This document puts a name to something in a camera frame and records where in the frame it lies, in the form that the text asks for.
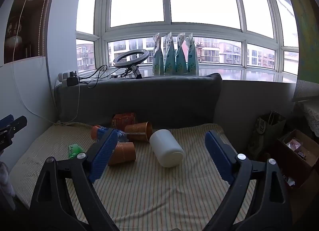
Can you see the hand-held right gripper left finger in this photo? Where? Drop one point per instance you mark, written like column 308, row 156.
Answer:
column 104, row 156

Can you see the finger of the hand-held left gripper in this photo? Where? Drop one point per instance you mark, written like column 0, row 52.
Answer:
column 18, row 124

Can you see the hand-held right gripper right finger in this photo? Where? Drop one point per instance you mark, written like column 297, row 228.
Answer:
column 219, row 156

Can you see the white cup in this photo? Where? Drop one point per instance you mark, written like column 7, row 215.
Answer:
column 165, row 150

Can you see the brown paper cup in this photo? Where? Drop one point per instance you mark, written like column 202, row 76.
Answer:
column 123, row 155
column 137, row 132

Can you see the plastic bottle with orange label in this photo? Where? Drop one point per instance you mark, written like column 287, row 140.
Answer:
column 96, row 131

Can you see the green packet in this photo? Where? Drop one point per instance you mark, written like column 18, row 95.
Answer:
column 74, row 150

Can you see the orange carton box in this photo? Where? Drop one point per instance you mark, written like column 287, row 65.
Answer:
column 123, row 120

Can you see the paper shopping bag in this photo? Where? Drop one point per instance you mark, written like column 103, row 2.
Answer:
column 265, row 133

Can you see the striped bed sheet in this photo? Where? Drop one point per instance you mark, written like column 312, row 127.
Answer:
column 154, row 191

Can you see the white power strip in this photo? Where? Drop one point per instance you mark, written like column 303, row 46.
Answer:
column 62, row 75

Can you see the black power adapter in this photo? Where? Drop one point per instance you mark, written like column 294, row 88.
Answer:
column 72, row 80

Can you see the grey padded headboard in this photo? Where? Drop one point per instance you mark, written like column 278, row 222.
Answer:
column 149, row 96

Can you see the brown cardboard box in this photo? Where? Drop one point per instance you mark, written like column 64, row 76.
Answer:
column 296, row 166

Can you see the dark wooden shelf cabinet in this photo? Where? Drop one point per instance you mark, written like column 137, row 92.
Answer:
column 25, row 33

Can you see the white lace cloth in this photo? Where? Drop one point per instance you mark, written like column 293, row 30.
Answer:
column 311, row 117

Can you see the teal stand-up pouch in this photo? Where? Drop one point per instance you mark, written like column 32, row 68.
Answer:
column 158, row 58
column 170, row 58
column 181, row 58
column 193, row 58

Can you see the white window frame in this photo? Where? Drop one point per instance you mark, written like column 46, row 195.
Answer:
column 168, row 27

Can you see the wall painting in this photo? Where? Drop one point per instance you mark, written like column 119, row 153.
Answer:
column 306, row 46

